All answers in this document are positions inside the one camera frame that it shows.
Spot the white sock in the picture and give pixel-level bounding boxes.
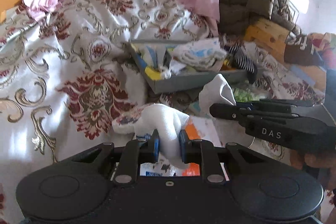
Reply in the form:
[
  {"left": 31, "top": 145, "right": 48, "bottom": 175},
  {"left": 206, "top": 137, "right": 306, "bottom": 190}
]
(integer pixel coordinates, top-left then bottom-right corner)
[{"left": 112, "top": 103, "right": 190, "bottom": 169}]

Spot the navy striped sock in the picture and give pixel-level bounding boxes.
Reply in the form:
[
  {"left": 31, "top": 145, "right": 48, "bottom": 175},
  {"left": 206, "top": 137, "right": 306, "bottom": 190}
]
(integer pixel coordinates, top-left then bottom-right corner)
[{"left": 224, "top": 44, "right": 258, "bottom": 84}]

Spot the striped pastel cloth pouch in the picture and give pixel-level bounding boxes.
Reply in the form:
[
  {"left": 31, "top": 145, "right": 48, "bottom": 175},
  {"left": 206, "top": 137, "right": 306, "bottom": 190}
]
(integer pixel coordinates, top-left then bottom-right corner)
[{"left": 138, "top": 44, "right": 172, "bottom": 73}]

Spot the white blue patterned cloth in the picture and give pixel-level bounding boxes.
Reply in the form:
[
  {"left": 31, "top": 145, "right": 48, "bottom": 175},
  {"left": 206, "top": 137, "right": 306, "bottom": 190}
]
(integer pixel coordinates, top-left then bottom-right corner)
[{"left": 171, "top": 38, "right": 228, "bottom": 72}]

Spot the person's right hand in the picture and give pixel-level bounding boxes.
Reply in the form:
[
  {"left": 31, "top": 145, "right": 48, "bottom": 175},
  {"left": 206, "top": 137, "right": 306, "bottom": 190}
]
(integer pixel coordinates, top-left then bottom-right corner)
[{"left": 290, "top": 150, "right": 335, "bottom": 169}]

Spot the blue white medicine box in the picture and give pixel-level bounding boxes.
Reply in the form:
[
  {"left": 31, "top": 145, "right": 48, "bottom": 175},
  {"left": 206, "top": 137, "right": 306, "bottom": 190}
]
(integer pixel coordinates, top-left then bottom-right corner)
[{"left": 140, "top": 161, "right": 178, "bottom": 177}]

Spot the orange white medicine box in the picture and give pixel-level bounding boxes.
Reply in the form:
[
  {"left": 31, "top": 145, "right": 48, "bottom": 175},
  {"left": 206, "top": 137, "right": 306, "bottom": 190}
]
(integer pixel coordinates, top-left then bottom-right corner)
[{"left": 180, "top": 118, "right": 229, "bottom": 177}]

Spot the bag of green pieces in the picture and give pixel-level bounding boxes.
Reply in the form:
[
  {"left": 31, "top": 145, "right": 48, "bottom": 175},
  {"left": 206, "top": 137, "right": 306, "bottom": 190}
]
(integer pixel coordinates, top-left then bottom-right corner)
[{"left": 232, "top": 87, "right": 268, "bottom": 102}]

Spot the blue white crumpled cloth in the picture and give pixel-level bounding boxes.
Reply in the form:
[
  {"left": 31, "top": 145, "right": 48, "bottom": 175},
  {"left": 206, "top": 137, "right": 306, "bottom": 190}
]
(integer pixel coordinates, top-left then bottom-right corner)
[{"left": 199, "top": 74, "right": 236, "bottom": 115}]

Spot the brown lettered bag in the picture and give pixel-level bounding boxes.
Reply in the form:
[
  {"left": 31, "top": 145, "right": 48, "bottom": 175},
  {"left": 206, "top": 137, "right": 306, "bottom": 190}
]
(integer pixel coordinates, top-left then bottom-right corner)
[{"left": 284, "top": 35, "right": 323, "bottom": 67}]

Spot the grey tray with cartoon lining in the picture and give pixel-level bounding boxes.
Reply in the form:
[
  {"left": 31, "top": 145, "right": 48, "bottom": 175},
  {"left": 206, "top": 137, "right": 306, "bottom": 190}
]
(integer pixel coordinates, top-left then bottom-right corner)
[{"left": 126, "top": 40, "right": 248, "bottom": 94}]

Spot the colourful patchwork clothes pile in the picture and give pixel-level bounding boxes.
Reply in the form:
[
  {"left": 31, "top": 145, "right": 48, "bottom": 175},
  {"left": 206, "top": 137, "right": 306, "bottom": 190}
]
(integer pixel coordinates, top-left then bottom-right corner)
[{"left": 308, "top": 32, "right": 336, "bottom": 70}]

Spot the floral satin bedspread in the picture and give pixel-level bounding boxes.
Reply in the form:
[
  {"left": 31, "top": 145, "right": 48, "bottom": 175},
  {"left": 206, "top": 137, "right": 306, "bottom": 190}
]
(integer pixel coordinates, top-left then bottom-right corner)
[{"left": 1, "top": 0, "right": 335, "bottom": 223}]

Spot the wooden bed frame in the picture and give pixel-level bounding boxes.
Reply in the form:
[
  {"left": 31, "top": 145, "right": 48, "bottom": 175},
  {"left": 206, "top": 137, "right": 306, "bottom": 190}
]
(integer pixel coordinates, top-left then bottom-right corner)
[{"left": 0, "top": 0, "right": 329, "bottom": 90}]

